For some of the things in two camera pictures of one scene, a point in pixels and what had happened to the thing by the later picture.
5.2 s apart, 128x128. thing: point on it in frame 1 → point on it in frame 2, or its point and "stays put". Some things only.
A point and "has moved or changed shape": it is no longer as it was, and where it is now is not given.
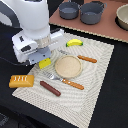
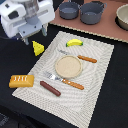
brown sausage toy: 50,88 stays put
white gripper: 32,50 → 24,18
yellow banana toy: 74,41 stays put
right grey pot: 91,12 stays put
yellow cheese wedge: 44,63 has moved or changed shape
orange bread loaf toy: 22,80 stays put
